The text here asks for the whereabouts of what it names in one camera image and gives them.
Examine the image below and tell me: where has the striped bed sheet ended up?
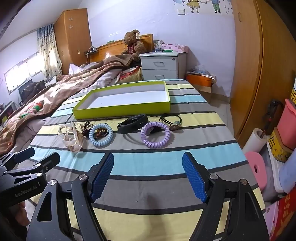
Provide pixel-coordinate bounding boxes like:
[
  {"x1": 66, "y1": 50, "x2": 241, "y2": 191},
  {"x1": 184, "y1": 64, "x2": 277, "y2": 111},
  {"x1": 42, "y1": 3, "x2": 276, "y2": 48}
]
[{"x1": 30, "y1": 79, "x2": 265, "y2": 241}]

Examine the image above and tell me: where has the green shallow box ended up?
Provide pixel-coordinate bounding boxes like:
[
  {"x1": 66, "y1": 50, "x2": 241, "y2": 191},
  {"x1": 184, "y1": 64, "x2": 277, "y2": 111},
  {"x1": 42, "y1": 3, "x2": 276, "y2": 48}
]
[{"x1": 72, "y1": 81, "x2": 171, "y2": 120}]

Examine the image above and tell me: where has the white paper roll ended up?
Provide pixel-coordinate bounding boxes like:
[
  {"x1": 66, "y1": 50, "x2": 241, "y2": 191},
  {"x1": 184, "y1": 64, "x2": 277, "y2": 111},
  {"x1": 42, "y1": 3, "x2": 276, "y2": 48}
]
[{"x1": 242, "y1": 128, "x2": 269, "y2": 154}]

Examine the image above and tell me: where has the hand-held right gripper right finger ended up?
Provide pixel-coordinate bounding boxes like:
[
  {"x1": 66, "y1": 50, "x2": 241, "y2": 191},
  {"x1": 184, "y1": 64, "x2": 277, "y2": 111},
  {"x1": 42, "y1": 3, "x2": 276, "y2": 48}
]
[{"x1": 182, "y1": 152, "x2": 270, "y2": 241}]

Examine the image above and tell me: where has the brown teddy bear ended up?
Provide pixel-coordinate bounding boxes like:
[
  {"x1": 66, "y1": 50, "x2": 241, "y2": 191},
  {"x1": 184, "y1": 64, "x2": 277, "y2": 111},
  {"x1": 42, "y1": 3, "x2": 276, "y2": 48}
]
[{"x1": 121, "y1": 30, "x2": 147, "y2": 61}]

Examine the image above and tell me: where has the pink floral box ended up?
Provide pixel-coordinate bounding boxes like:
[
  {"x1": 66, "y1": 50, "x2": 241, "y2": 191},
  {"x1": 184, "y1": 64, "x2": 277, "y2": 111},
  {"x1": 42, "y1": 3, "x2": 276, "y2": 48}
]
[{"x1": 162, "y1": 43, "x2": 189, "y2": 52}]

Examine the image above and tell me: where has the large wooden wardrobe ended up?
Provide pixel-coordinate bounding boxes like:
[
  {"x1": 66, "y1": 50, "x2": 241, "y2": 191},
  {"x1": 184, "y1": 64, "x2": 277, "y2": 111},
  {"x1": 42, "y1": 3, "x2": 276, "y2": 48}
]
[{"x1": 230, "y1": 0, "x2": 296, "y2": 149}]

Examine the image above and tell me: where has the pink plastic stool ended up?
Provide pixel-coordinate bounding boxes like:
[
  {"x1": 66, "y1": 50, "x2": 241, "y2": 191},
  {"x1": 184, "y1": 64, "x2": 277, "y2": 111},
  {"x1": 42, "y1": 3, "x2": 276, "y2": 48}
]
[{"x1": 245, "y1": 152, "x2": 267, "y2": 189}]

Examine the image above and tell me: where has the pale blue cloth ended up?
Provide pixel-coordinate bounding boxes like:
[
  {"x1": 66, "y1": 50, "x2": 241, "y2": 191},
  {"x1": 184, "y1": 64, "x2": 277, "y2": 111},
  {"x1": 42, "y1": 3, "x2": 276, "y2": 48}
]
[{"x1": 279, "y1": 160, "x2": 296, "y2": 194}]

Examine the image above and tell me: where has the pink storage bin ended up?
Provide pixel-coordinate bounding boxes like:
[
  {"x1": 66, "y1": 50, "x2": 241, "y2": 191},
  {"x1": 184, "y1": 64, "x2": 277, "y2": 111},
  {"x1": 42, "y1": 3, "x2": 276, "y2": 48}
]
[{"x1": 277, "y1": 98, "x2": 296, "y2": 145}]

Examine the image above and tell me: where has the yellow tin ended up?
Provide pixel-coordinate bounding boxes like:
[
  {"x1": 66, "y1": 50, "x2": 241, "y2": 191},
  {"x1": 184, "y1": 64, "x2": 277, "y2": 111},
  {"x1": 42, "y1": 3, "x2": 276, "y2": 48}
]
[{"x1": 269, "y1": 130, "x2": 293, "y2": 163}]

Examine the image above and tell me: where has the red printed box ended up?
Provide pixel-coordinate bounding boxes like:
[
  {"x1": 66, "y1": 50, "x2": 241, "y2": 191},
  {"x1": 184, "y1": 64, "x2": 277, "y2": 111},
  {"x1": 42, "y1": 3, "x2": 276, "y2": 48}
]
[{"x1": 270, "y1": 192, "x2": 296, "y2": 241}]

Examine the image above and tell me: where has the window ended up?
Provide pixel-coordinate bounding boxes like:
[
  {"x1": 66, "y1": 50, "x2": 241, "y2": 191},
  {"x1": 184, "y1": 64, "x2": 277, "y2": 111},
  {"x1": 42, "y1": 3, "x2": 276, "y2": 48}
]
[{"x1": 4, "y1": 52, "x2": 44, "y2": 94}]

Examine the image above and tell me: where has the white plastic container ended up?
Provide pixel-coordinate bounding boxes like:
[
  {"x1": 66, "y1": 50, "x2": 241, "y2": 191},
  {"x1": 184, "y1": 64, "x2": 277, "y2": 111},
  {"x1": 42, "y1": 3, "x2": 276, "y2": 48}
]
[{"x1": 266, "y1": 139, "x2": 287, "y2": 193}]

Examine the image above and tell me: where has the clear plastic bag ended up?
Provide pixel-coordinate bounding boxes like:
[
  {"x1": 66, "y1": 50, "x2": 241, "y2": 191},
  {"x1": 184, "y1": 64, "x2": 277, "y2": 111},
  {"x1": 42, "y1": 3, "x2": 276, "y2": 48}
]
[{"x1": 188, "y1": 65, "x2": 216, "y2": 77}]

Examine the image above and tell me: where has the orange box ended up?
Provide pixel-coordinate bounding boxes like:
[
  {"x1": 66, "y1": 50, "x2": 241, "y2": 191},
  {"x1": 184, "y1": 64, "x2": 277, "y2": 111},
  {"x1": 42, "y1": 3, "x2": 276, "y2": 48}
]
[{"x1": 186, "y1": 73, "x2": 216, "y2": 88}]

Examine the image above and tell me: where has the patterned curtain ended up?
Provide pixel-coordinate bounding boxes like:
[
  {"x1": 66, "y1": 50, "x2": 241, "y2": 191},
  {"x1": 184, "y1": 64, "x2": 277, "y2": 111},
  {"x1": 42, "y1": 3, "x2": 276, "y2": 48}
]
[{"x1": 36, "y1": 24, "x2": 63, "y2": 81}]

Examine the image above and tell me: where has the blue spiral hair tie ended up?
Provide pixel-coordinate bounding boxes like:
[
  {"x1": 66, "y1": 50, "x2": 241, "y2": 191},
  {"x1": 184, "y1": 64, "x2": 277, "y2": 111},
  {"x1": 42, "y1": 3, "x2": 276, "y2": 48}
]
[{"x1": 89, "y1": 124, "x2": 114, "y2": 147}]

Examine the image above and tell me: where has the cartoon wall sticker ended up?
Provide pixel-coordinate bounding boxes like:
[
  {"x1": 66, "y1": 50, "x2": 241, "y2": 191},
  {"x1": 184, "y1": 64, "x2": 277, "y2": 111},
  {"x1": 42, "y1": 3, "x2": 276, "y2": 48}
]
[{"x1": 172, "y1": 0, "x2": 233, "y2": 15}]

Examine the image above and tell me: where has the purple spiral hair tie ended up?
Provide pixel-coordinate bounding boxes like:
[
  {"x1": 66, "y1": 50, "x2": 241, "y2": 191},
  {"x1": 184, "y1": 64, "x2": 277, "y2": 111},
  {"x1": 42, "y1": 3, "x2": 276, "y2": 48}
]
[{"x1": 141, "y1": 122, "x2": 171, "y2": 148}]

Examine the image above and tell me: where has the pale lilac quilt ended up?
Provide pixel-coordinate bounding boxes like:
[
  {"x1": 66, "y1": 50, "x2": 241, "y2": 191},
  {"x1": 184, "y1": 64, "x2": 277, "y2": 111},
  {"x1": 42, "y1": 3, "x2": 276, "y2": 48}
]
[{"x1": 69, "y1": 64, "x2": 121, "y2": 93}]

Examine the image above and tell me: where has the gold beaded hair tie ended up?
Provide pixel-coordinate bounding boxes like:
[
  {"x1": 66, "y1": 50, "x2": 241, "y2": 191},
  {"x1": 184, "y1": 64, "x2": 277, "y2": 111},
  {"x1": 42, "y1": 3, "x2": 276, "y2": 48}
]
[{"x1": 77, "y1": 122, "x2": 93, "y2": 139}]

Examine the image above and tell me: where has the person's left hand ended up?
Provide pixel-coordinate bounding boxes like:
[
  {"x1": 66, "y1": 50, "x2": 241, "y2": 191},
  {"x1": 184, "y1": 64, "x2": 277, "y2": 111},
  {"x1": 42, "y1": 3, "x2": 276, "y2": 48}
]
[{"x1": 9, "y1": 200, "x2": 31, "y2": 227}]

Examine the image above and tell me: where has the small wooden wardrobe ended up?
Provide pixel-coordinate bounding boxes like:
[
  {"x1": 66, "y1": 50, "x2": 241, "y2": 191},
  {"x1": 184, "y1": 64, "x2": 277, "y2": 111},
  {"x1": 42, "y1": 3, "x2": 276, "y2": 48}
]
[{"x1": 54, "y1": 9, "x2": 93, "y2": 76}]

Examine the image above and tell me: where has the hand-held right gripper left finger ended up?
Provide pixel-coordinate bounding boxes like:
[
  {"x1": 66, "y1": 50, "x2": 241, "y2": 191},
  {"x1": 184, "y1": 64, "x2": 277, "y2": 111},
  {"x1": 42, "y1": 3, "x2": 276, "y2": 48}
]
[{"x1": 26, "y1": 152, "x2": 115, "y2": 241}]

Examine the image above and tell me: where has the wooden headboard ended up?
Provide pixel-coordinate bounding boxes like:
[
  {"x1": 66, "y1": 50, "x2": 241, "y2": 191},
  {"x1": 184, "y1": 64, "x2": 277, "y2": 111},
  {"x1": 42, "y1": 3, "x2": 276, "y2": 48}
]
[{"x1": 89, "y1": 34, "x2": 153, "y2": 63}]

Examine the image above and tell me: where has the yellow red pillow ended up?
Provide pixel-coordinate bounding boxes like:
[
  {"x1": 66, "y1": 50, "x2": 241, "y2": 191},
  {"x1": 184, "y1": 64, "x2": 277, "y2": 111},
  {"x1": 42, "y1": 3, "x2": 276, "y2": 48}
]
[{"x1": 117, "y1": 66, "x2": 142, "y2": 84}]

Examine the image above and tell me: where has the black smart band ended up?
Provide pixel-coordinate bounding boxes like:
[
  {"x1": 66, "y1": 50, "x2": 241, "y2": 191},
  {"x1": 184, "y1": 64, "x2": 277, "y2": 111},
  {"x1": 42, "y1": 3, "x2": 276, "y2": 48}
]
[{"x1": 117, "y1": 114, "x2": 148, "y2": 134}]

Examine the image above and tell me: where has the power strip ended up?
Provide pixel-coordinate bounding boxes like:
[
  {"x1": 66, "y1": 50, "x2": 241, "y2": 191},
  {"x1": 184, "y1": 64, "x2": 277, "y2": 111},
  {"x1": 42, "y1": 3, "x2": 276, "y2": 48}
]
[{"x1": 84, "y1": 46, "x2": 100, "y2": 56}]

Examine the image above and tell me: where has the pink flowered carton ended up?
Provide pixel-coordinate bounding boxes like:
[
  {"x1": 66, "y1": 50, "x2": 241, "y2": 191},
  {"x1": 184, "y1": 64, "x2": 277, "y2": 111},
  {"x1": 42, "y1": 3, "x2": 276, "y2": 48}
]
[{"x1": 264, "y1": 200, "x2": 280, "y2": 232}]

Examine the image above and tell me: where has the black chair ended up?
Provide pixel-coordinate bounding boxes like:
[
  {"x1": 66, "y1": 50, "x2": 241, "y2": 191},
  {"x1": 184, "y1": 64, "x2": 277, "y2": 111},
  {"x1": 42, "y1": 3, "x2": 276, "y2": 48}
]
[{"x1": 18, "y1": 79, "x2": 47, "y2": 106}]

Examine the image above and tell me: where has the black metal tool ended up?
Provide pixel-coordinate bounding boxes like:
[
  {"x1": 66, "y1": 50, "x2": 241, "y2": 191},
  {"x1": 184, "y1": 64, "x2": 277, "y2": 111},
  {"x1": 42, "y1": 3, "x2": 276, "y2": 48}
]
[{"x1": 265, "y1": 100, "x2": 284, "y2": 135}]

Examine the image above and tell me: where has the clear hair claw clip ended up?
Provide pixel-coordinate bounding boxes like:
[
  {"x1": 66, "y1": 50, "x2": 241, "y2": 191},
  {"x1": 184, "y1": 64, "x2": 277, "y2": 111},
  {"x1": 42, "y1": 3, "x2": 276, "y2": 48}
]
[{"x1": 58, "y1": 123, "x2": 84, "y2": 153}]

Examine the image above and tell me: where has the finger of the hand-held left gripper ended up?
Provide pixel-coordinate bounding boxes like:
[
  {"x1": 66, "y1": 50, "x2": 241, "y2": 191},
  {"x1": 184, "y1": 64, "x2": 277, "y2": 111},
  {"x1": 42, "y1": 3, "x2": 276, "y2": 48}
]
[
  {"x1": 3, "y1": 152, "x2": 61, "y2": 178},
  {"x1": 0, "y1": 147, "x2": 36, "y2": 169}
]

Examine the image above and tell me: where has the brown blanket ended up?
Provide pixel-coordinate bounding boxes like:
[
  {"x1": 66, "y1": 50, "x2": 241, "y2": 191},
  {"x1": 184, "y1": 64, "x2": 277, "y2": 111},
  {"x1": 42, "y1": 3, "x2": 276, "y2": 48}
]
[{"x1": 0, "y1": 56, "x2": 139, "y2": 156}]

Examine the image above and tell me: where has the grey nightstand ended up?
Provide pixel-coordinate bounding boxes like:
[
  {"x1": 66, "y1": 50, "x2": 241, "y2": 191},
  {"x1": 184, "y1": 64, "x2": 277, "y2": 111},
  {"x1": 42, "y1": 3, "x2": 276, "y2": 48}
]
[{"x1": 138, "y1": 51, "x2": 187, "y2": 81}]

